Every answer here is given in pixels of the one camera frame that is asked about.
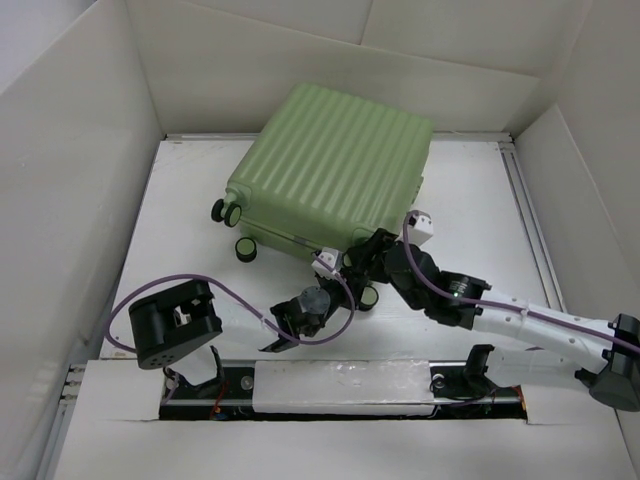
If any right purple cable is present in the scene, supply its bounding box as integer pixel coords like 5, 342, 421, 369
402, 210, 640, 351

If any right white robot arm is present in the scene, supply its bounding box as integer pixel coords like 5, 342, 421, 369
346, 229, 639, 412

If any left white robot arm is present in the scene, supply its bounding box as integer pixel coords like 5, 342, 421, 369
114, 270, 367, 384

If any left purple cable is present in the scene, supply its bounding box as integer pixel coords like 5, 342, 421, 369
104, 257, 357, 406

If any purple cable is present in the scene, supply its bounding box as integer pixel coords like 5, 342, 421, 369
402, 210, 640, 351
104, 257, 357, 406

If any green hard-shell suitcase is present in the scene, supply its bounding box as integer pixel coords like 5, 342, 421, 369
211, 83, 434, 261

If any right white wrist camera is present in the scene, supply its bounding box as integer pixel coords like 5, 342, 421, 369
402, 210, 434, 247

